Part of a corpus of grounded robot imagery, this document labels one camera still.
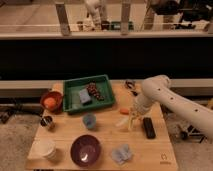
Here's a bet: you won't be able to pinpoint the orange carrot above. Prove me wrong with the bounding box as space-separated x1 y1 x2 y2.
119 108 129 115

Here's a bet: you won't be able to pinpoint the small metal cup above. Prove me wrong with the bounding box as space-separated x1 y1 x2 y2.
40 116 55 131

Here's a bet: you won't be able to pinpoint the black-handled scissors tool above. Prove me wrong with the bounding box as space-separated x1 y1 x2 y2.
124 79 139 96

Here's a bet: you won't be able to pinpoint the dark red grape bunch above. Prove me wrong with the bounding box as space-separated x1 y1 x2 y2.
86 82 104 101

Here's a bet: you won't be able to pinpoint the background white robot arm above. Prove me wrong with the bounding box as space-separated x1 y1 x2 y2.
84 0 101 30

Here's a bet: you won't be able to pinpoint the black remote-like block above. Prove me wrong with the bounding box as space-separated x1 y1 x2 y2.
143 117 156 139

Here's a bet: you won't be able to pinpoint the green plastic tray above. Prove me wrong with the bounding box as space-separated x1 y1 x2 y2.
63 75 115 114

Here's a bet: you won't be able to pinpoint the crumpled blue-white cloth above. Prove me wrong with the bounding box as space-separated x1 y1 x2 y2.
110 144 133 165

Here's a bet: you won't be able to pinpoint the stacked white bowls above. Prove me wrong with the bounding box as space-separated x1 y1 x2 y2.
34 139 56 160

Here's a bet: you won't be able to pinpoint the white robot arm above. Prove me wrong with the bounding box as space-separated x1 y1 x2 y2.
133 75 213 140

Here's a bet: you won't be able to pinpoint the light blue plastic cup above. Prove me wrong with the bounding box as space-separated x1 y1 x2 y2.
83 113 96 130

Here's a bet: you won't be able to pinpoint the purple bowl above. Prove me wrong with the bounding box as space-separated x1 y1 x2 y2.
70 134 101 167

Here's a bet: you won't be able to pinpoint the orange fruit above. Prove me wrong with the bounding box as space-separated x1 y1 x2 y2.
44 97 56 109

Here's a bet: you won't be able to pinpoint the peeled yellow banana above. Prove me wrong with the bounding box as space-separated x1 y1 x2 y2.
115 116 136 131

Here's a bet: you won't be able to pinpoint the orange-brown bowl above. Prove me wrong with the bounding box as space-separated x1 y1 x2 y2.
40 91 63 114

